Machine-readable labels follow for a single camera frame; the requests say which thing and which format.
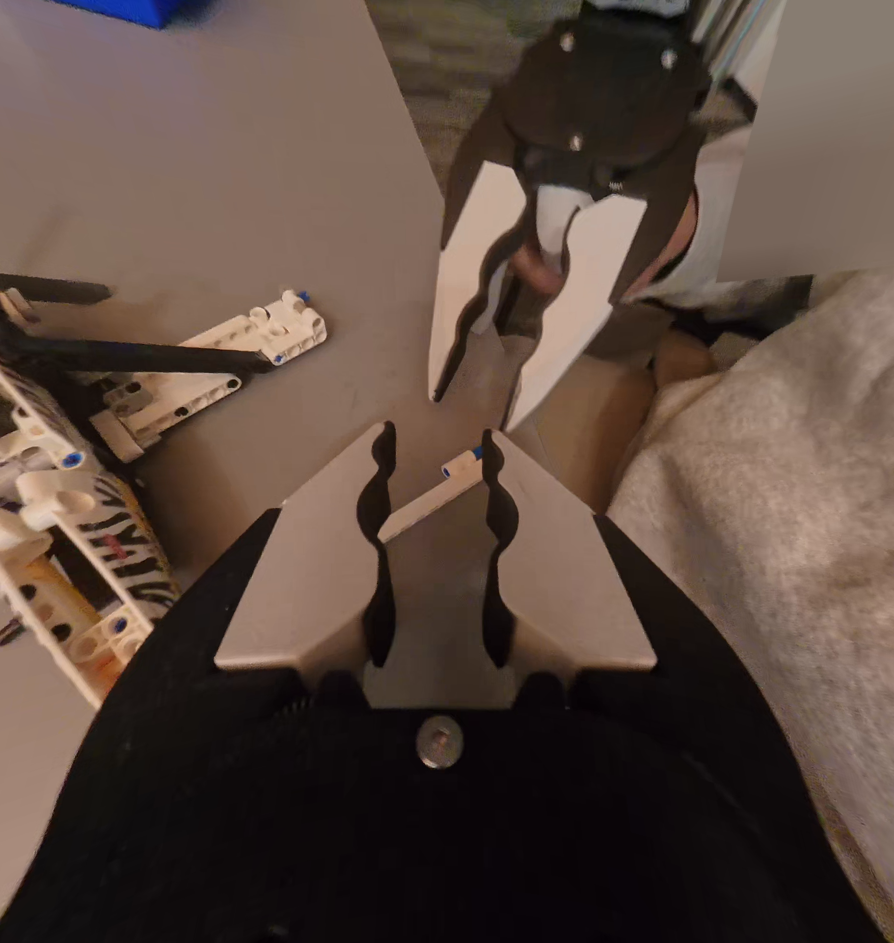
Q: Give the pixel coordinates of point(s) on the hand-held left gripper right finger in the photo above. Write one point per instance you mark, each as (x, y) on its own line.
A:
(572, 582)

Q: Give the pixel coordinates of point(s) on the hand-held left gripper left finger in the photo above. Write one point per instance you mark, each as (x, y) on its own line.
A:
(307, 574)

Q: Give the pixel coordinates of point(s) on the zebra striped lego plane model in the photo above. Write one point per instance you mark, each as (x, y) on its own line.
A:
(56, 508)

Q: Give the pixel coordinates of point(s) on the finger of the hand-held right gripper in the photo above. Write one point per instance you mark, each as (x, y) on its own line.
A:
(594, 280)
(469, 258)

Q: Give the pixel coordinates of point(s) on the blue plastic storage bin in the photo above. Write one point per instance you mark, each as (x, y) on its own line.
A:
(137, 11)

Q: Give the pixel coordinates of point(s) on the white lego connector blue pin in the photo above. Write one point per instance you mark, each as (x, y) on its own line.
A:
(461, 464)

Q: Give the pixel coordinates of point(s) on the person's right hand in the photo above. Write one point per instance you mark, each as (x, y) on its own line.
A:
(536, 269)

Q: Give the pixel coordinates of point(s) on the person's grey fleece hoodie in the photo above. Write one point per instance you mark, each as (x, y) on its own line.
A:
(785, 516)

